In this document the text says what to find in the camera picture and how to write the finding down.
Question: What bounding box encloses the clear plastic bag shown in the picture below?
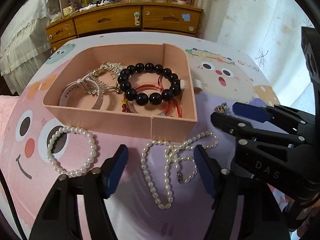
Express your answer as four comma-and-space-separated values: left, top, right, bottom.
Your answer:
49, 1, 63, 23

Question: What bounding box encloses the grey metal earring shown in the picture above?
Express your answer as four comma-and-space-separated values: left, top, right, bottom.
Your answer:
214, 102, 232, 114

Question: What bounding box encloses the white lace cover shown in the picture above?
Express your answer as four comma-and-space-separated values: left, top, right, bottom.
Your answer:
0, 0, 54, 77

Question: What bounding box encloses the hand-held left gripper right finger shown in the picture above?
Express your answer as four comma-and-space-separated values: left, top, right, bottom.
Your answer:
194, 144, 283, 240

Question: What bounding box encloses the rhinestone hair comb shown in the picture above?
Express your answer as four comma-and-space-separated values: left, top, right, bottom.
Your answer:
86, 61, 125, 95

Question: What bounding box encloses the red cord bracelet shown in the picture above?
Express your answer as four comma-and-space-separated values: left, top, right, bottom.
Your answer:
124, 75, 182, 118

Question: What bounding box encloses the pink storage box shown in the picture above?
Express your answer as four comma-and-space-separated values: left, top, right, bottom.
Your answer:
43, 43, 198, 140

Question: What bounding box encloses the pearl necklace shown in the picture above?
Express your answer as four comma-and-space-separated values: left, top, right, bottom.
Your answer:
140, 131, 219, 210

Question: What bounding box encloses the white strap watch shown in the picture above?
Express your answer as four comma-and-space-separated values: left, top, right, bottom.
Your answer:
59, 74, 104, 110

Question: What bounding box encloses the black bead bracelet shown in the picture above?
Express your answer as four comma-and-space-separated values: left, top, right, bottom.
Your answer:
117, 62, 182, 106

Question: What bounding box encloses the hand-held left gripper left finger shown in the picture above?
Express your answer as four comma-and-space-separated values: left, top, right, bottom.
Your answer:
29, 144, 129, 240

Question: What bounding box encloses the pearl bracelet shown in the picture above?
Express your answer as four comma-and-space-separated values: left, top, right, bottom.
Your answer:
46, 126, 97, 178

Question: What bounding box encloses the white crumpled tissue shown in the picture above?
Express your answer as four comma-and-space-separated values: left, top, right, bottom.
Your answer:
79, 0, 110, 12

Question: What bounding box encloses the wooden desk with drawers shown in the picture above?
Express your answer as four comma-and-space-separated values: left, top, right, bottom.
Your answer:
45, 0, 203, 53

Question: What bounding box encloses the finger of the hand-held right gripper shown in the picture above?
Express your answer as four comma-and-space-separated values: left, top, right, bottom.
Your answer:
232, 102, 315, 137
210, 112, 305, 146

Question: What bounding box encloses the cartoon printed tablecloth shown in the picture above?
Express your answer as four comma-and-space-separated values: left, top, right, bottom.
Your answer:
0, 32, 292, 240

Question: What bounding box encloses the pink quilt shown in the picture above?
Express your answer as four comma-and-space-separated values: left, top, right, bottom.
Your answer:
0, 95, 21, 140

